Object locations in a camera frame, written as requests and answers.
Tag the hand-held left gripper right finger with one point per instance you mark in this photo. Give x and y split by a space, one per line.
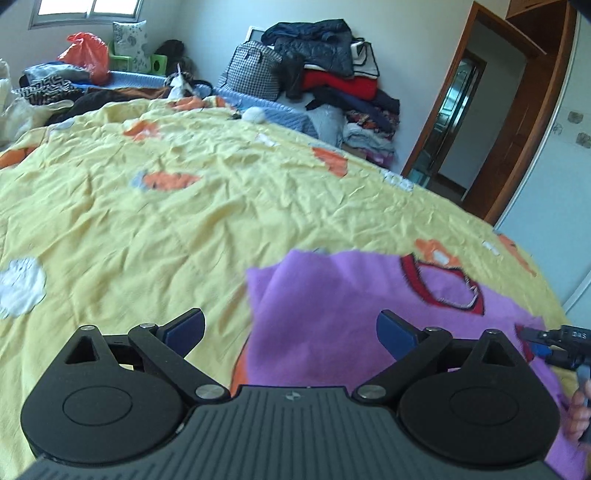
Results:
395 334

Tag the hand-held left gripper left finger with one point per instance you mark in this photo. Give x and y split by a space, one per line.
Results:
187 330

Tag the white fluffy ball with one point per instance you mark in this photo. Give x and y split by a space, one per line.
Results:
255 115

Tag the window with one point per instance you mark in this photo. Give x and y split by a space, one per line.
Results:
87 8

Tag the person's right hand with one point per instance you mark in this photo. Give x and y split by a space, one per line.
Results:
577 415

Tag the white wardrobe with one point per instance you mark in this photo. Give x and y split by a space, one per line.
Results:
554 194

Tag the dark plush hat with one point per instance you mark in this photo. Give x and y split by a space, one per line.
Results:
171 50

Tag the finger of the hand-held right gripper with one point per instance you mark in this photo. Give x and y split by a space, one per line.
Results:
531 336

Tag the white picture frame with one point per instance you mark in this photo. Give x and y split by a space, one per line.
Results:
254 34

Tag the dark puffer jacket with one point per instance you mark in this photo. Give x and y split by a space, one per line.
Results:
314 44

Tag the black white checked bag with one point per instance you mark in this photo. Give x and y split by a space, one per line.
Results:
251 69

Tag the dark brown cloth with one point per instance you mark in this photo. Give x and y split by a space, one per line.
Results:
106 99

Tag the yellow printed blanket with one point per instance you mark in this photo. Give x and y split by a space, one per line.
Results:
184 221

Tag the blue grey clothes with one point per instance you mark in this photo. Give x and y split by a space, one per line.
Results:
57 73

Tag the grey cloth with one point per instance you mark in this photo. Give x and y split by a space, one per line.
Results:
328 124

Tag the purple sweater with red collar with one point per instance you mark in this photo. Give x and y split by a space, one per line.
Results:
323 314

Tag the orange plastic bag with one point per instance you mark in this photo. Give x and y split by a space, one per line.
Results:
85 55

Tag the black white zigzag cloth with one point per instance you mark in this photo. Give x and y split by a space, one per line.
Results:
44 90

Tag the cream cloth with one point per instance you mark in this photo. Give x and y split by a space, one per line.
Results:
18 110

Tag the white floral pillow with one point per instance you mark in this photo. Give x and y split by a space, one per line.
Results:
131 44

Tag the wooden door frame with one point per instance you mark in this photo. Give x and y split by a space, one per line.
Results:
443 92

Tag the pile of folded clothes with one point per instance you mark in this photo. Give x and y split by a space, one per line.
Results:
364 110

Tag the wooden door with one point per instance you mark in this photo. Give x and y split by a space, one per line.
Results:
526 134

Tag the blue quilted mat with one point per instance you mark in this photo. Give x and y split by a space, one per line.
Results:
258 104

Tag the green box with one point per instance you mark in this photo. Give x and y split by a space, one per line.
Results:
159 63

